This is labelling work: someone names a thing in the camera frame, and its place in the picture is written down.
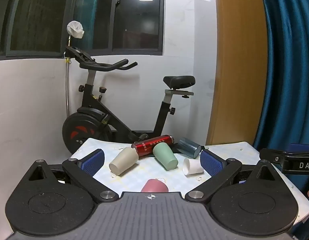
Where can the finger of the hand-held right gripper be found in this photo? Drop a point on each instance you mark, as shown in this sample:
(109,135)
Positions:
(272,157)

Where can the beige cup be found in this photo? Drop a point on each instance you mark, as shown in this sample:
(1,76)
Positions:
(123,161)

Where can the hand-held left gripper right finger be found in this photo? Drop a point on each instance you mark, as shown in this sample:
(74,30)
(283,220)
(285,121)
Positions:
(210,163)

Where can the red metal bottle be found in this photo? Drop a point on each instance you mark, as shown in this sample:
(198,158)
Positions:
(149,145)

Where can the green cup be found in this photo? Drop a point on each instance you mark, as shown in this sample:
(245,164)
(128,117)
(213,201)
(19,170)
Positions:
(165,156)

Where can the small white cup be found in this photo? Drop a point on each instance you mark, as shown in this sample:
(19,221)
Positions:
(194,166)

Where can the blue curtain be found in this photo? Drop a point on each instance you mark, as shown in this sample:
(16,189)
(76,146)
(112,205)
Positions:
(289,67)

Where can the dark framed window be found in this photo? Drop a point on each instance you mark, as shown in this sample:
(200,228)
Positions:
(69,15)

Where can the white plastic bag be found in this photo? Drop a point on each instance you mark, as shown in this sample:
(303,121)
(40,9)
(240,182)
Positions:
(75,29)

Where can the metal pipe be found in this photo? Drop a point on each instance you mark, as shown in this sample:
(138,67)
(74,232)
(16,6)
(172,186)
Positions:
(67,85)

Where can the pink cup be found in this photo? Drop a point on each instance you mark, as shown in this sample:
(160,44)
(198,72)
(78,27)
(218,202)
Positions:
(154,186)

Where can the translucent blue-grey cup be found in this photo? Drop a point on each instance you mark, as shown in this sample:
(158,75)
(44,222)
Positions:
(188,147)

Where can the yellow wooden panel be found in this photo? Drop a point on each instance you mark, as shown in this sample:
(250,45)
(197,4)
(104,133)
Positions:
(238,62)

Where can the black exercise bike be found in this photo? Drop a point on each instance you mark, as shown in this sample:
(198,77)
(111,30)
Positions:
(94,120)

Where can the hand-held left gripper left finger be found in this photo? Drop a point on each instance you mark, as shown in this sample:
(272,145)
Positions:
(93,162)

